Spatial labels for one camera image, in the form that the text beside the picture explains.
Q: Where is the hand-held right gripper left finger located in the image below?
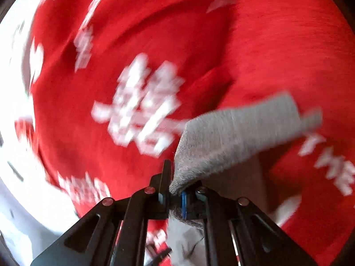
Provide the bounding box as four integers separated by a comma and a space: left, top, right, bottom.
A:
30, 159, 172, 266

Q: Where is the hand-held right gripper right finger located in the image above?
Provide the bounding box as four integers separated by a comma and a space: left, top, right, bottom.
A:
180, 181, 318, 266

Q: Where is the grey small garment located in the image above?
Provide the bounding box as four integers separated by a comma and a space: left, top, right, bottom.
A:
168, 91, 323, 230

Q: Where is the red printed blanket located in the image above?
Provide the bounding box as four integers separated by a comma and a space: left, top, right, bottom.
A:
14, 0, 355, 266

